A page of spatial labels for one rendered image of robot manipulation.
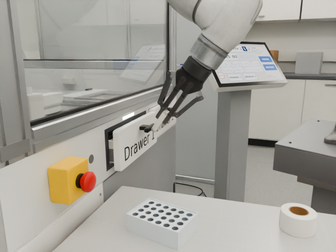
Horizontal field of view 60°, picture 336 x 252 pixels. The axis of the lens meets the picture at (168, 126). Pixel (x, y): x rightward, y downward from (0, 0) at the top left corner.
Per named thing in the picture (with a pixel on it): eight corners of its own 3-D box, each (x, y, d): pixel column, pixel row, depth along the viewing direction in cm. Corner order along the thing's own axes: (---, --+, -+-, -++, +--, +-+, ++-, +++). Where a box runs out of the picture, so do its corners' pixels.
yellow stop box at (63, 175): (93, 190, 61) (91, 157, 59) (72, 206, 54) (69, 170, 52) (72, 187, 62) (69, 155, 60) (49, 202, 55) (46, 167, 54)
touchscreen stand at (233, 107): (287, 240, 180) (305, 73, 157) (232, 265, 159) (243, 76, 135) (232, 205, 223) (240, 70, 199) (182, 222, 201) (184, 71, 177)
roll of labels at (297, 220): (295, 216, 65) (297, 200, 65) (323, 232, 59) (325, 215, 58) (271, 223, 63) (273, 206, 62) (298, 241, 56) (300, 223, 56)
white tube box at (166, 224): (198, 228, 61) (198, 212, 60) (177, 250, 54) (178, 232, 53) (149, 212, 67) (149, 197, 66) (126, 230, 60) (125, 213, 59)
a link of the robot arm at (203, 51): (203, 34, 80) (191, 53, 82) (197, 32, 72) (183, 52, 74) (230, 54, 79) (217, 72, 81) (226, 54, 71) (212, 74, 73)
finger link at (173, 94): (186, 79, 78) (182, 76, 78) (162, 111, 82) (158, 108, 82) (189, 78, 81) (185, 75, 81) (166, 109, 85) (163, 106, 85)
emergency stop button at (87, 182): (98, 187, 58) (97, 168, 57) (87, 196, 54) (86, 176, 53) (85, 185, 59) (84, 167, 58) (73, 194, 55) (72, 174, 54)
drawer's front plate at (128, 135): (156, 142, 102) (156, 111, 100) (120, 172, 75) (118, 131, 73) (152, 141, 103) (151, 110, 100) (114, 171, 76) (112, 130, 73)
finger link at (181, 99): (191, 80, 81) (196, 83, 81) (170, 112, 85) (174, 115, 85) (188, 81, 78) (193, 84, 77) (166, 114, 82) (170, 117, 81)
